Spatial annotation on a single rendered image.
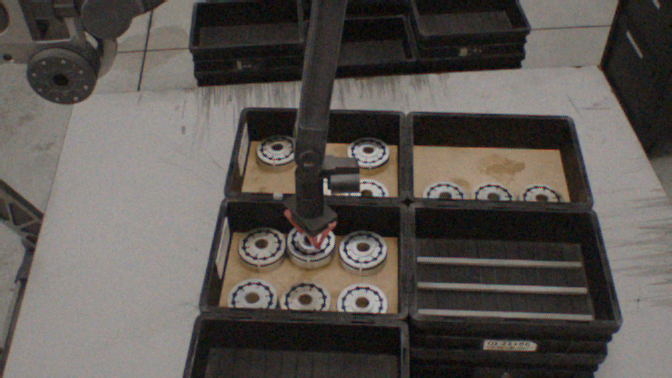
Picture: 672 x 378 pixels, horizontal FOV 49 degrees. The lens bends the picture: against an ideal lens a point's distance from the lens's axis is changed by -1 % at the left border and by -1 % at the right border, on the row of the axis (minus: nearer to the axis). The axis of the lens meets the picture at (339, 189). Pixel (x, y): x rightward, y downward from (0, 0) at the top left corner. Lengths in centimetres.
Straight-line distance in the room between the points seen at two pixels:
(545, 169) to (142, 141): 109
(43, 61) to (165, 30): 221
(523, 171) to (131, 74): 221
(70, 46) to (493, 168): 100
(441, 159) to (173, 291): 71
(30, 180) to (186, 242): 144
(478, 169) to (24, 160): 205
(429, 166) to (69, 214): 92
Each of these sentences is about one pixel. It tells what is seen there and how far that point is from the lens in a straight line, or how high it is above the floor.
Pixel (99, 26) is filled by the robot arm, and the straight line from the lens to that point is 128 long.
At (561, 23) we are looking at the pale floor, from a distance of 392.
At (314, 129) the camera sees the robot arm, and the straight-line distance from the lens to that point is 136.
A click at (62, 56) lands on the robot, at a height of 119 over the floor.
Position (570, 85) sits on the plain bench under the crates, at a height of 70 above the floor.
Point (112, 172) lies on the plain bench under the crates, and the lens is 208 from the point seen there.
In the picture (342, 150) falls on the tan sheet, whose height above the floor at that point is 83.
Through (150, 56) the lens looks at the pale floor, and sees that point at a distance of 369.
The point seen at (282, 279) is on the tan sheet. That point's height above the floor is 83.
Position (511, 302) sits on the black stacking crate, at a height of 83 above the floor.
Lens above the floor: 210
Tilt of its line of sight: 46 degrees down
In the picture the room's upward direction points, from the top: 1 degrees counter-clockwise
